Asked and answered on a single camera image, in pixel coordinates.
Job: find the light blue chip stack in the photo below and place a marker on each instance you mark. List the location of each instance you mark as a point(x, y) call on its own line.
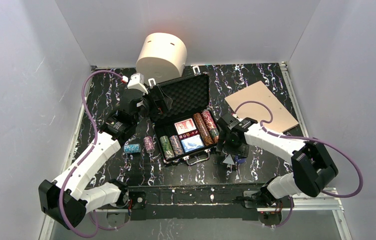
point(132, 148)

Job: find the red dice in case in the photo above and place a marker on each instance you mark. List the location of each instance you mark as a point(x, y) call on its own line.
point(188, 134)

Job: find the white cylindrical lamp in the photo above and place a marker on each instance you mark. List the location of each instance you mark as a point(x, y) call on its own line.
point(163, 57)

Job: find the clear triangular acrylic marker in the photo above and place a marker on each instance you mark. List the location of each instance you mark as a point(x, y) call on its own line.
point(228, 160)

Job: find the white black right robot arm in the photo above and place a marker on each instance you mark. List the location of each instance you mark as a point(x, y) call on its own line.
point(312, 165)

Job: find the pink chip stack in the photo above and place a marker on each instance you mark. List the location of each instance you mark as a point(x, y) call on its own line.
point(149, 144)

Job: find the black poker chip case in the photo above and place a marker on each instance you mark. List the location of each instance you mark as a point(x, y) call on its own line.
point(190, 94)

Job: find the blue small blind button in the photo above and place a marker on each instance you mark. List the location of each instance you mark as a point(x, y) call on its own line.
point(240, 160)

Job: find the blue orange chip stack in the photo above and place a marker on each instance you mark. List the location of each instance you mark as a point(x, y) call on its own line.
point(176, 145)

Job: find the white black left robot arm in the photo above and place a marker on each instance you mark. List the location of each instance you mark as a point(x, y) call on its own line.
point(66, 199)

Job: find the blue card deck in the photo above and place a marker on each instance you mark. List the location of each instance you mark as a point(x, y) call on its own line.
point(192, 143)

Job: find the green chip stack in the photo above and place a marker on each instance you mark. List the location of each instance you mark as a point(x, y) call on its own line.
point(167, 147)

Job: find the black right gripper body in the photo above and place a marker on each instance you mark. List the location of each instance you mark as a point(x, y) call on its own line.
point(231, 153)

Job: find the beige rectangular board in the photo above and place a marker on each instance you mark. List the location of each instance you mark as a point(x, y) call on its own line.
point(261, 102)

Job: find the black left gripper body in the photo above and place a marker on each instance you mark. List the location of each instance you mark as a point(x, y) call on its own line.
point(150, 102)

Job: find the red white chip stack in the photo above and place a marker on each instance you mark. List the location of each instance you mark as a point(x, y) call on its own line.
point(210, 125)

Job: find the red card deck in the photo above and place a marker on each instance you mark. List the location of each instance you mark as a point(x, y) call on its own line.
point(185, 126)

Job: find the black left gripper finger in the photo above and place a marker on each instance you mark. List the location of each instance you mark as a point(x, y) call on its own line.
point(164, 102)
point(154, 109)

